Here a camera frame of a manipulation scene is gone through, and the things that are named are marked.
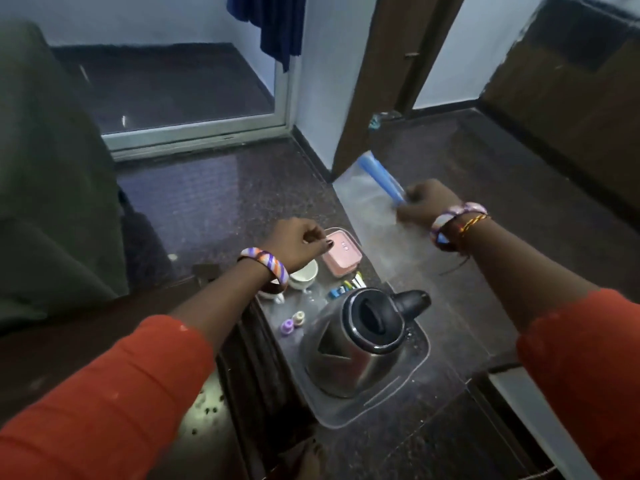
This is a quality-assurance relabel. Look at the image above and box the person's right hand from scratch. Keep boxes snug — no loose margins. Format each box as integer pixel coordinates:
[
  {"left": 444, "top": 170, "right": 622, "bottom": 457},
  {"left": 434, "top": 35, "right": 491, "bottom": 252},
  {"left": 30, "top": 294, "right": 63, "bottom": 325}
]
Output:
[{"left": 396, "top": 179, "right": 463, "bottom": 230}]

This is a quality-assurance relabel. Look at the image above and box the person's left hand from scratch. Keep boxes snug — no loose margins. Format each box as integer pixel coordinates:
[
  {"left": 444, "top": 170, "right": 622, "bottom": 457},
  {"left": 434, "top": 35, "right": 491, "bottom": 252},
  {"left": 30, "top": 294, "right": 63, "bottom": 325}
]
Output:
[{"left": 260, "top": 217, "right": 335, "bottom": 275}]

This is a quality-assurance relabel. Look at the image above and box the clear zip bag blue seal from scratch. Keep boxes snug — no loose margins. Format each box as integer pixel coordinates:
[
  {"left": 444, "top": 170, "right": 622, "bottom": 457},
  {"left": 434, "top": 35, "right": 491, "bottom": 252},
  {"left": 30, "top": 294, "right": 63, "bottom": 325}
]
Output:
[{"left": 331, "top": 151, "right": 441, "bottom": 283}]

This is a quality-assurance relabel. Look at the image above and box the person's left forearm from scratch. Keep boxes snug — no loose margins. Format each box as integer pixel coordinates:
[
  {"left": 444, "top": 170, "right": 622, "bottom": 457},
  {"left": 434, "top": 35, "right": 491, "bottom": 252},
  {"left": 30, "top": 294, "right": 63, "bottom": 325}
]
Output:
[{"left": 169, "top": 265, "right": 275, "bottom": 354}]

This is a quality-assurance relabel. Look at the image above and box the person's right forearm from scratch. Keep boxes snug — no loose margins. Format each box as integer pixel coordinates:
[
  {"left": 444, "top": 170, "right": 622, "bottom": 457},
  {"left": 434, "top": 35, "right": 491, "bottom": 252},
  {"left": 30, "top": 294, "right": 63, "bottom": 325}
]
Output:
[{"left": 461, "top": 220, "right": 601, "bottom": 336}]

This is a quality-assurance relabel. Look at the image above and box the pink lidded food container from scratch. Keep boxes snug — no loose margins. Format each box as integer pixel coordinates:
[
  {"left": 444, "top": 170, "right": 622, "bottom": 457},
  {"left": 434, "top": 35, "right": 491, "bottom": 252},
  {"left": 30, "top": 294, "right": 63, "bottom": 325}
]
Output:
[{"left": 320, "top": 228, "right": 363, "bottom": 279}]

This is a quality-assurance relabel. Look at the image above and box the white ceramic cup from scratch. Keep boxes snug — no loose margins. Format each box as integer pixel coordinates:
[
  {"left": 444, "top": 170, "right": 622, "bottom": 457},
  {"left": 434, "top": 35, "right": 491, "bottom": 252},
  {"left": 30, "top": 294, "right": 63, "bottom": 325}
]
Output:
[{"left": 288, "top": 259, "right": 319, "bottom": 292}]

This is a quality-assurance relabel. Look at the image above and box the striped purple white bangle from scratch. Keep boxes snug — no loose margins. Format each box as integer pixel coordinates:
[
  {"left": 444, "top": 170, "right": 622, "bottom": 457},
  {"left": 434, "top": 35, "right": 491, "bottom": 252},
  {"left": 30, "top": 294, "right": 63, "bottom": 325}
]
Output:
[{"left": 429, "top": 202, "right": 489, "bottom": 253}]

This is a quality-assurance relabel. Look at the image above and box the bunch of colourful sachets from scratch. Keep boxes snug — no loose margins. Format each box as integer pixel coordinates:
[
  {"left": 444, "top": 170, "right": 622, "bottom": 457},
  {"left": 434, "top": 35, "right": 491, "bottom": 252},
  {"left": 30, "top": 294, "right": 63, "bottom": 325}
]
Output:
[{"left": 327, "top": 273, "right": 369, "bottom": 301}]

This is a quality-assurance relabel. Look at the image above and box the striped orange purple bangle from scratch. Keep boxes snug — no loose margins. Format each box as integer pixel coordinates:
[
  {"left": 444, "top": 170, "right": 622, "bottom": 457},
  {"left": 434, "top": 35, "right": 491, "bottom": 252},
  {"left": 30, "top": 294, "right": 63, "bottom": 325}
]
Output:
[{"left": 238, "top": 247, "right": 290, "bottom": 294}]

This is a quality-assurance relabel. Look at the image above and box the clear plastic bottle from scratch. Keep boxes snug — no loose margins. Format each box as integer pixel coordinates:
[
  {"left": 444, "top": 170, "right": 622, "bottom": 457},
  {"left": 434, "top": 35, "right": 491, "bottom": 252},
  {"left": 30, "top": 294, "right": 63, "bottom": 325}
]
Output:
[{"left": 368, "top": 110, "right": 402, "bottom": 131}]

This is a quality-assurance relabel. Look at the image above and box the stainless steel electric kettle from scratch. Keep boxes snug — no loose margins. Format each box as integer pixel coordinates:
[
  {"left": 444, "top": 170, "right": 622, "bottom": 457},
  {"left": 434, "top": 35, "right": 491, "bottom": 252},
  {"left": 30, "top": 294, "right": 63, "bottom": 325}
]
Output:
[{"left": 303, "top": 287, "right": 432, "bottom": 399}]

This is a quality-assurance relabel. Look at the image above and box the brown wooden door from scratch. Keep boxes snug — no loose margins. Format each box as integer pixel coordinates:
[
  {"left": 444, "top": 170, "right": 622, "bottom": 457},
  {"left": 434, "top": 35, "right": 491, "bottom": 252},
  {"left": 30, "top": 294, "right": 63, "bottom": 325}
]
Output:
[{"left": 331, "top": 0, "right": 467, "bottom": 181}]

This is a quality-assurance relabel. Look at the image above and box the clear plastic tray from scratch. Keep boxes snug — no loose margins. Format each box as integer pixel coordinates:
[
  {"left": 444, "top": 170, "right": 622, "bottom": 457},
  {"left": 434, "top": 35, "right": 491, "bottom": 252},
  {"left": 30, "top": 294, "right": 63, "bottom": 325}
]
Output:
[{"left": 256, "top": 228, "right": 432, "bottom": 430}]

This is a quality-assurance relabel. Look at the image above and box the dark brown wooden wardrobe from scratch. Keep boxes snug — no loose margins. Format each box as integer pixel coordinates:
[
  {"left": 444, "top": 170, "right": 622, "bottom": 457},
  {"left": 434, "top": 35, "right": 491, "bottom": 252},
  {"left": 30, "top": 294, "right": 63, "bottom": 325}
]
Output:
[{"left": 479, "top": 0, "right": 640, "bottom": 220}]

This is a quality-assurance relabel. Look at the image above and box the person's foot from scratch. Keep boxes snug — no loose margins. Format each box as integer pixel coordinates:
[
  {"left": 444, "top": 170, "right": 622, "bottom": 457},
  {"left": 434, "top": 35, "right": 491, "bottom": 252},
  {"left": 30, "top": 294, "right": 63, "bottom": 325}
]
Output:
[{"left": 294, "top": 439, "right": 329, "bottom": 480}]

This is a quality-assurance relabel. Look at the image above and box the blue curtain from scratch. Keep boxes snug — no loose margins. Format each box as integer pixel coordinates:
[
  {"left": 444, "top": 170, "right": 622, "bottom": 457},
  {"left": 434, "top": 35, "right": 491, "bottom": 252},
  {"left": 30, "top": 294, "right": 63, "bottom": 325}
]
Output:
[{"left": 226, "top": 0, "right": 307, "bottom": 73}]

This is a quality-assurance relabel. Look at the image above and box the orange sleeve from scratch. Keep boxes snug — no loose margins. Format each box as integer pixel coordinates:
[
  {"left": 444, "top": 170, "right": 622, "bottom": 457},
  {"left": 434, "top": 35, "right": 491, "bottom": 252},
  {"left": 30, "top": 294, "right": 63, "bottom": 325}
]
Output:
[
  {"left": 516, "top": 288, "right": 640, "bottom": 480},
  {"left": 0, "top": 315, "right": 217, "bottom": 480}
]

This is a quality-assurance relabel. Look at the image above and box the white panel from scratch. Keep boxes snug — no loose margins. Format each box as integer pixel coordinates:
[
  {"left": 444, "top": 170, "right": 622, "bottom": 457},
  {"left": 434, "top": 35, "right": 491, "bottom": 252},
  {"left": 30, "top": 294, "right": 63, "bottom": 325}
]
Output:
[{"left": 487, "top": 367, "right": 603, "bottom": 480}]

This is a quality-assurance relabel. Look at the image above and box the dark green armchair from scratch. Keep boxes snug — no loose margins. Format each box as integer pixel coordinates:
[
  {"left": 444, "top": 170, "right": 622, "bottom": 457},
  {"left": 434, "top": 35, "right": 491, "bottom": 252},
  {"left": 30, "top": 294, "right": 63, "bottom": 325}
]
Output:
[{"left": 0, "top": 20, "right": 132, "bottom": 331}]

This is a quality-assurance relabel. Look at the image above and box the gold red thread bracelet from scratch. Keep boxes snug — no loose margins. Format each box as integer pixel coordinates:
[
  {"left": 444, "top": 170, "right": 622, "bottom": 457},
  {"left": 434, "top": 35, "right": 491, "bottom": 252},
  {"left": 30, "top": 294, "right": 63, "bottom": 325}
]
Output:
[{"left": 439, "top": 214, "right": 492, "bottom": 276}]

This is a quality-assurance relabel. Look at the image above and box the white sliding door frame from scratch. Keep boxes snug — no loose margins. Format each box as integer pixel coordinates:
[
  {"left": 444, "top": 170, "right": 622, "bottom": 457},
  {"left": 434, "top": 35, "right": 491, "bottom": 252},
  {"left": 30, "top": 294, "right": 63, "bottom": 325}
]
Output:
[{"left": 101, "top": 57, "right": 302, "bottom": 162}]

